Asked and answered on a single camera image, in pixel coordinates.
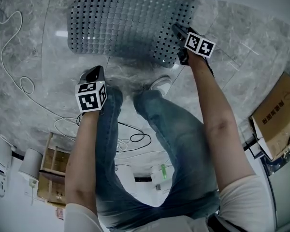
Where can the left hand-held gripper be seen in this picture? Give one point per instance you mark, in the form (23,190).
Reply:
(89,101)

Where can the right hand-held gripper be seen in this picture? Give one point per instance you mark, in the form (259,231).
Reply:
(199,45)

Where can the grey perforated bath mat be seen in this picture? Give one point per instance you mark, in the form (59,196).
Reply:
(123,20)

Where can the person's right forearm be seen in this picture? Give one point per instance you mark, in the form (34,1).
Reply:
(215,120)

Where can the person's left forearm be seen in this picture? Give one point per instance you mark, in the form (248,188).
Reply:
(84,153)

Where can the person's right white shoe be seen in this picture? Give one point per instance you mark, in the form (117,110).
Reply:
(163,84)

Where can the wooden stool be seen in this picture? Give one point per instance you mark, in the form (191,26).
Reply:
(59,161)

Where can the white cylindrical canister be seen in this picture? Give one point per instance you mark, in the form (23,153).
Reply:
(31,161)

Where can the person's blue jeans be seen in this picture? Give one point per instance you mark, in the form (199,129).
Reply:
(178,153)

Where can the green marker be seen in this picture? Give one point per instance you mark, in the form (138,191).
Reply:
(163,171)

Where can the brown cardboard box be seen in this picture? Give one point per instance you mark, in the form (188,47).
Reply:
(275,120)

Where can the person's white shirt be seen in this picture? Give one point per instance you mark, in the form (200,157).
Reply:
(244,202)

